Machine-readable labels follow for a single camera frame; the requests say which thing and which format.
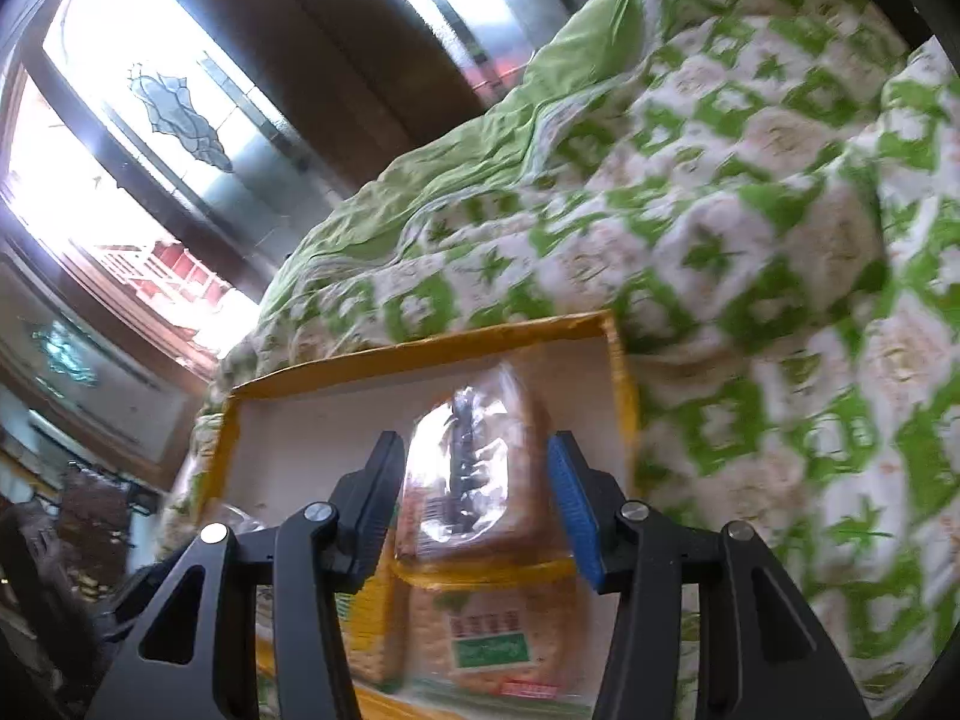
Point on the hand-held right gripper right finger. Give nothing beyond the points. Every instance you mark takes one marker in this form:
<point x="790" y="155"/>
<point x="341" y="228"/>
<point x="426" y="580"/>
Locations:
<point x="577" y="517"/>

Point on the seaweed cracker packet green edges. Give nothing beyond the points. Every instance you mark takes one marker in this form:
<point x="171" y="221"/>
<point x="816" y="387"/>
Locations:
<point x="480" y="465"/>

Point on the dark furniture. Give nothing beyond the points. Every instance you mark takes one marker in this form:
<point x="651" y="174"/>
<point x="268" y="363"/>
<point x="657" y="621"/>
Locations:
<point x="60" y="577"/>

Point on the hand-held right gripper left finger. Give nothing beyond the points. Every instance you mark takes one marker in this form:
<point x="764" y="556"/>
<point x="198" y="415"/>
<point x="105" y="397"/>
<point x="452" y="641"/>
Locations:
<point x="379" y="510"/>

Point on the yellow cardboard box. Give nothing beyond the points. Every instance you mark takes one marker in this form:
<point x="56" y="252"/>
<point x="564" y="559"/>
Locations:
<point x="315" y="420"/>

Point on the green printed blanket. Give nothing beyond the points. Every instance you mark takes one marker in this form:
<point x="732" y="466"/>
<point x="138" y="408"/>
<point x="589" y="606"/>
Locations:
<point x="750" y="240"/>

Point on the yellow-edged cookie packet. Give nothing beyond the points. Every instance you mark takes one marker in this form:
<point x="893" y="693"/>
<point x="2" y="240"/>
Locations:
<point x="375" y="637"/>

